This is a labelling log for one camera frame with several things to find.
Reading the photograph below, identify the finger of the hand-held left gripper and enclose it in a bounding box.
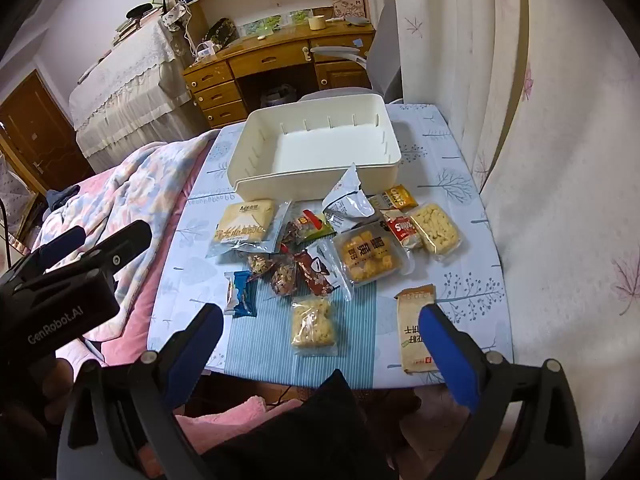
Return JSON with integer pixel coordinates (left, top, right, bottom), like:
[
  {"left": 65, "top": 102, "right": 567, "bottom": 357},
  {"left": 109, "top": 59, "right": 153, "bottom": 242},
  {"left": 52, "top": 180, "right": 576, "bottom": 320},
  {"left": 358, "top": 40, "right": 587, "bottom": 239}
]
[
  {"left": 60, "top": 220, "right": 153, "bottom": 282},
  {"left": 29, "top": 225, "right": 87, "bottom": 272}
]

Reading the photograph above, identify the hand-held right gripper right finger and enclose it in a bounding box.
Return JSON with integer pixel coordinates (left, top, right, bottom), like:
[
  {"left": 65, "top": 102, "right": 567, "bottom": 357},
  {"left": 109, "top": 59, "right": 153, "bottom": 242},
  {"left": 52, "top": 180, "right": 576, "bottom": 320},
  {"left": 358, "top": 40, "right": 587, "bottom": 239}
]
[{"left": 417, "top": 302, "right": 586, "bottom": 480}]

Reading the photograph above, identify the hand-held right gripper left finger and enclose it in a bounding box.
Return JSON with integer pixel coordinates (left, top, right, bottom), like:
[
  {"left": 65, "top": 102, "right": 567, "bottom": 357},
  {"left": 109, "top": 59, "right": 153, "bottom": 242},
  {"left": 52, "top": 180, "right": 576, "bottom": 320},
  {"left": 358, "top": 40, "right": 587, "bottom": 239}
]
[{"left": 57, "top": 302, "right": 226, "bottom": 480}]

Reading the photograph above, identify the beige biscuit packet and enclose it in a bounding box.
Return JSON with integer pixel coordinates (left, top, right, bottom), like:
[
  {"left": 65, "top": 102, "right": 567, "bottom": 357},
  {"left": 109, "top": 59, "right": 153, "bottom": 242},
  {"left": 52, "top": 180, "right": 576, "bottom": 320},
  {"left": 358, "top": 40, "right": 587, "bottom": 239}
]
[{"left": 395, "top": 284, "right": 443, "bottom": 376}]

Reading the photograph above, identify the blue snack packet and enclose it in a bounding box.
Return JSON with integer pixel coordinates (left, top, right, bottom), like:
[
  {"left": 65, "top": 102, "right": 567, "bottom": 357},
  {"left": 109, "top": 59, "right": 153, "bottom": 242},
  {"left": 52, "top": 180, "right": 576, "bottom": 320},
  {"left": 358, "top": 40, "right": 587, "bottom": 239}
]
[{"left": 223, "top": 270, "right": 258, "bottom": 318}]

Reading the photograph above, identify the small brown candy packet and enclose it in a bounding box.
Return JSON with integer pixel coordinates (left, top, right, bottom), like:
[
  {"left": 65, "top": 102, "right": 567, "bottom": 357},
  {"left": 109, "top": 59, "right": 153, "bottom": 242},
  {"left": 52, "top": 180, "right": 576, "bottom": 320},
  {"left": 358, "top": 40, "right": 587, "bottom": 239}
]
[{"left": 247, "top": 254, "right": 276, "bottom": 276}]

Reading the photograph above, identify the clear nut packet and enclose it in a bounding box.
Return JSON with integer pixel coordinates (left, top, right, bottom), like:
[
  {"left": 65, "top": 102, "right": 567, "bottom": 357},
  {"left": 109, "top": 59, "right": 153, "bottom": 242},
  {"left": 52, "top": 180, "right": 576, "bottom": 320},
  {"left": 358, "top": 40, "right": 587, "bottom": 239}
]
[{"left": 270, "top": 257, "right": 298, "bottom": 298}]

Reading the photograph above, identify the clear puffed rice packet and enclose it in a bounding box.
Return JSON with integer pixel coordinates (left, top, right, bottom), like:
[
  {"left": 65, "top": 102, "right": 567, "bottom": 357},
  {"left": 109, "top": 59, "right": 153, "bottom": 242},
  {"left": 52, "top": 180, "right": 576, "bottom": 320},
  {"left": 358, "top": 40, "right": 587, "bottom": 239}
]
[{"left": 290, "top": 296, "right": 337, "bottom": 356}]

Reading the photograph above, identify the clear rice cracker packet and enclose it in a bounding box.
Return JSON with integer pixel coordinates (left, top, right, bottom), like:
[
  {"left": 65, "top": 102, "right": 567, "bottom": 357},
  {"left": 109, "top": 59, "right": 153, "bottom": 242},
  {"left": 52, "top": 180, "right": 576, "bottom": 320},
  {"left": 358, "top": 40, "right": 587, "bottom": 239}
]
[{"left": 410, "top": 202, "right": 463, "bottom": 261}]

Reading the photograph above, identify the mountain print bread packet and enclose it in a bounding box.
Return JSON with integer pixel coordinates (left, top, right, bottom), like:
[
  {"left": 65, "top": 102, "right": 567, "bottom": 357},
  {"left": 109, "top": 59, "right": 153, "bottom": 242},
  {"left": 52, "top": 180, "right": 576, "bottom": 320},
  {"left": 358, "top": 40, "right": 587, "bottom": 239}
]
[{"left": 207, "top": 199, "right": 293, "bottom": 258}]

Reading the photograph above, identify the yellow pastry packet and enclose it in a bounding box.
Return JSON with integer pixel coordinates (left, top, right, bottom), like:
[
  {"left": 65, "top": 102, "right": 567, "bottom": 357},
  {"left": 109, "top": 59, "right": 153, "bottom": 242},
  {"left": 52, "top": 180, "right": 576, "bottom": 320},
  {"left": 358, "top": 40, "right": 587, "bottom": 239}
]
[{"left": 332, "top": 222, "right": 416, "bottom": 288}]

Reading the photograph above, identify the red white oat bar packet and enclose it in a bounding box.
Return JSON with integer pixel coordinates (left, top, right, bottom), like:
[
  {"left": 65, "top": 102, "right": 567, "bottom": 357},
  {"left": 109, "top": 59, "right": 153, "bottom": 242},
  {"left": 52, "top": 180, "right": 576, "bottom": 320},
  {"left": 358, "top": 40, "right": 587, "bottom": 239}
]
[{"left": 382, "top": 210, "right": 423, "bottom": 251}]

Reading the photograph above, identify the brown white snack packet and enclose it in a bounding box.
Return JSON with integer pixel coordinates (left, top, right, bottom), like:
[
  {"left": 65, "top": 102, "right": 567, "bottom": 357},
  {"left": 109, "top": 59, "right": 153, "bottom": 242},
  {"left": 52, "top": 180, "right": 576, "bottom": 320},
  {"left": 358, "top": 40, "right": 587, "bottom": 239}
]
[{"left": 292, "top": 240, "right": 351, "bottom": 301}]

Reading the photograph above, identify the orange oat bar packet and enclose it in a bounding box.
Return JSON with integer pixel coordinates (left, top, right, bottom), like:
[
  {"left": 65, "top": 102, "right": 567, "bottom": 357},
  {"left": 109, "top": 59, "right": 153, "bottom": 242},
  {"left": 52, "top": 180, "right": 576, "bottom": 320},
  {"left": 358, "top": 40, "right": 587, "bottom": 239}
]
[{"left": 382, "top": 186, "right": 418, "bottom": 211}]

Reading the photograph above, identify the green snack packet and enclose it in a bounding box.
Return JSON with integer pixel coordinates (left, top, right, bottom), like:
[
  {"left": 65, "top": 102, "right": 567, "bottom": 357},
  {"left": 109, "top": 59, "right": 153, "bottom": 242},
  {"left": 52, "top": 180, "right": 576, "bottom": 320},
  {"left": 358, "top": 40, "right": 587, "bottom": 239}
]
[{"left": 300, "top": 210, "right": 335, "bottom": 238}]

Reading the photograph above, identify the silver foil snack bag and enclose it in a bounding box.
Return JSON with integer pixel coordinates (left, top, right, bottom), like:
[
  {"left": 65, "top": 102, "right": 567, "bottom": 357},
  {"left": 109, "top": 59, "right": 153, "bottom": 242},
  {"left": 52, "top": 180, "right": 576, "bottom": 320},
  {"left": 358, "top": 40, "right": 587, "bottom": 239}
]
[{"left": 321, "top": 162, "right": 381, "bottom": 233}]

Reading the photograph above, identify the white plastic storage box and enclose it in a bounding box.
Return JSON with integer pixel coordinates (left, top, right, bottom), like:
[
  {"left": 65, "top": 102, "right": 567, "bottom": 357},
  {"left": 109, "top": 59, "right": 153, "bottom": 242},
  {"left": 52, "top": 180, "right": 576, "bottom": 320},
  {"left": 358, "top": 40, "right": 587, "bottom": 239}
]
[{"left": 227, "top": 92, "right": 403, "bottom": 203}]

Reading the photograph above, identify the person's left hand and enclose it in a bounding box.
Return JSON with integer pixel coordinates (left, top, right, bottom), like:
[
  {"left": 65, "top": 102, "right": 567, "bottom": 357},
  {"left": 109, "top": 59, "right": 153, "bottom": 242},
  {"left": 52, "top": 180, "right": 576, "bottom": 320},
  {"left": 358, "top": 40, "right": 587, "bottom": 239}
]
[{"left": 0, "top": 354, "right": 77, "bottom": 461}]

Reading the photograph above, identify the dark blue cloth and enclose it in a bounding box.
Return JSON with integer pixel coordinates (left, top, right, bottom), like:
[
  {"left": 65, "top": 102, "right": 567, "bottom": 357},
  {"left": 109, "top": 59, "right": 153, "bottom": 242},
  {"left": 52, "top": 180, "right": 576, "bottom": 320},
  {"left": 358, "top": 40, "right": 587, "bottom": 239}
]
[{"left": 45, "top": 185, "right": 81, "bottom": 211}]

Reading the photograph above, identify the floral blanket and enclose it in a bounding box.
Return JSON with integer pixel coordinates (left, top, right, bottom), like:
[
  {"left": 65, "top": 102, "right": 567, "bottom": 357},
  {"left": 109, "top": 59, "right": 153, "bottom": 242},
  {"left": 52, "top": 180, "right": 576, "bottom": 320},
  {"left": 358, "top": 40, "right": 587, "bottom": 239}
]
[{"left": 30, "top": 130, "right": 221, "bottom": 311}]

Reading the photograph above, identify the pink bedsheet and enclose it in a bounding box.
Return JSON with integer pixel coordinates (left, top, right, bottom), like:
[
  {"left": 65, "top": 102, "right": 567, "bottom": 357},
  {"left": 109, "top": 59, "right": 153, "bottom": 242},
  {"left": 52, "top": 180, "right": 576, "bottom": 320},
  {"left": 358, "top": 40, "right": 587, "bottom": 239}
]
[{"left": 45, "top": 145, "right": 211, "bottom": 368}]

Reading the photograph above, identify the pink fleece cloth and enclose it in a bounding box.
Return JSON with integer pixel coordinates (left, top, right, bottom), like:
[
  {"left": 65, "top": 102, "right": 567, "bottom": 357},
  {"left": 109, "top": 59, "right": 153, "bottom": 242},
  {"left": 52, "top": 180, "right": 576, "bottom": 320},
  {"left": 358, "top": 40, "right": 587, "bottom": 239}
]
[{"left": 175, "top": 395, "right": 311, "bottom": 461}]

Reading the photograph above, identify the brown wooden door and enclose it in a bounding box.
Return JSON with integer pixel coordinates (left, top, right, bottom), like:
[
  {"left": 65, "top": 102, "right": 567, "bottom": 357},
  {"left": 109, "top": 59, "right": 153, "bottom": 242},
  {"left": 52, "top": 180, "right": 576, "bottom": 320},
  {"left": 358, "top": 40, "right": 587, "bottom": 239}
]
[{"left": 0, "top": 70, "right": 96, "bottom": 196}]

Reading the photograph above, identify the black garment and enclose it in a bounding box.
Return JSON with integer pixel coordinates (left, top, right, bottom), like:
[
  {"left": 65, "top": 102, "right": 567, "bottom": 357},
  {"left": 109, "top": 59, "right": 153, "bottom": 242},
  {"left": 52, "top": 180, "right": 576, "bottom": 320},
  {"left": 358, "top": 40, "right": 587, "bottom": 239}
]
[{"left": 200, "top": 367, "right": 401, "bottom": 480}]

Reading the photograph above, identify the lace covered piano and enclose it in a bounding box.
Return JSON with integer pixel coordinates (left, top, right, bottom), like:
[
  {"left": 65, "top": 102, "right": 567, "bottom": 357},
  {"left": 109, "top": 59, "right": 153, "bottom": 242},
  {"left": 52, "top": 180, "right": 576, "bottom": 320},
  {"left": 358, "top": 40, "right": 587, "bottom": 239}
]
[{"left": 67, "top": 15, "right": 201, "bottom": 171}]

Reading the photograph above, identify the stack of books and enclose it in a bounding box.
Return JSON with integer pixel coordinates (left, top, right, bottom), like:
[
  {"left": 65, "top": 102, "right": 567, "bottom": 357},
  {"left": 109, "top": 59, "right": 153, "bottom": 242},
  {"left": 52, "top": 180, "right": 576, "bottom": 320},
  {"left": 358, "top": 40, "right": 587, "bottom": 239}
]
[{"left": 112, "top": 12, "right": 151, "bottom": 43}]

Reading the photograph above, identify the leaf print curtain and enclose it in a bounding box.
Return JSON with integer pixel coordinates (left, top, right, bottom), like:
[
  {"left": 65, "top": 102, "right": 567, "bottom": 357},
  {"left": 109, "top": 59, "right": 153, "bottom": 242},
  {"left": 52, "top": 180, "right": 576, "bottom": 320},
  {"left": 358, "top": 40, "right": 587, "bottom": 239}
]
[{"left": 360, "top": 0, "right": 640, "bottom": 376}]

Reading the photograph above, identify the trash bin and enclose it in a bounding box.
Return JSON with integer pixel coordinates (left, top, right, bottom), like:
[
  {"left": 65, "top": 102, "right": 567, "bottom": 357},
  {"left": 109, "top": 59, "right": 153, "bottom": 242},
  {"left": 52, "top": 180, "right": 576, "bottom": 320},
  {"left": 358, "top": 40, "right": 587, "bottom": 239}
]
[{"left": 262, "top": 85, "right": 301, "bottom": 108}]

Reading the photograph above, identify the wooden desk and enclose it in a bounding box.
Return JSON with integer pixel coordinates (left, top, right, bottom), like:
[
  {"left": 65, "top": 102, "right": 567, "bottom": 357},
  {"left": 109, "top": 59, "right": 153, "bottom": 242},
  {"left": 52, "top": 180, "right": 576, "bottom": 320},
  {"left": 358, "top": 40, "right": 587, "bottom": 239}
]
[{"left": 182, "top": 25, "right": 376, "bottom": 128}]

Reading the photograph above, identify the printed cloth bag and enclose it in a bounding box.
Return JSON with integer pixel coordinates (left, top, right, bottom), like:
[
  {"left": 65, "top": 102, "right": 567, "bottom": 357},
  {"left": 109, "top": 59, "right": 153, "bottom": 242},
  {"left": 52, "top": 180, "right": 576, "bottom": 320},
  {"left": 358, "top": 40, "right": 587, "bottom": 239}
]
[{"left": 160, "top": 2, "right": 191, "bottom": 31}]

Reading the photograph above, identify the dark floral pencil case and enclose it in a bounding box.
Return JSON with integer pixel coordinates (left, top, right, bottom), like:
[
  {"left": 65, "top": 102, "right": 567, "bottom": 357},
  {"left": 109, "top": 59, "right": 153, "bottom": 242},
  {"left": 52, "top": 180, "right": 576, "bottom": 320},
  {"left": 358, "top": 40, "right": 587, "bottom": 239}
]
[{"left": 202, "top": 17, "right": 238, "bottom": 46}]

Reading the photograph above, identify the grey office chair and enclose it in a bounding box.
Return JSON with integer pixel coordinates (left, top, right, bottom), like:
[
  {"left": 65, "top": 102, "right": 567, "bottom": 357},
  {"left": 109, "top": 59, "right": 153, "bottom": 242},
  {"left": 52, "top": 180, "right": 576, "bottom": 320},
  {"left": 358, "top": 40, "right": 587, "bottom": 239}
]
[{"left": 300, "top": 0, "right": 403, "bottom": 106}]

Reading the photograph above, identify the black cable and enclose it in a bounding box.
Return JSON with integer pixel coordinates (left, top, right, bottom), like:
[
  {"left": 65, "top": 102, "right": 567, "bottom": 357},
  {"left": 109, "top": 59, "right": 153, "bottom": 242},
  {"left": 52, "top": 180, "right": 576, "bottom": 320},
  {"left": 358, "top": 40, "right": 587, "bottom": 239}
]
[{"left": 0, "top": 200, "right": 12, "bottom": 266}]

